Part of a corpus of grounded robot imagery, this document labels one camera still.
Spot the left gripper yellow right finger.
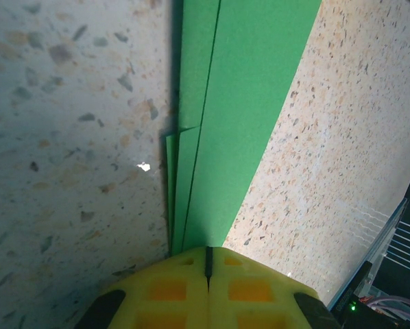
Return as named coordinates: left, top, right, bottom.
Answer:
left=208, top=246, right=343, bottom=329

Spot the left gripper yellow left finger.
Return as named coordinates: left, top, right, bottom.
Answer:
left=77, top=246, right=211, bottom=329

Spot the green paper sheet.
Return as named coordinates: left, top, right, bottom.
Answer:
left=165, top=0, right=324, bottom=257

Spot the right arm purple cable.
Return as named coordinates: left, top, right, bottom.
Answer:
left=362, top=296, right=410, bottom=315

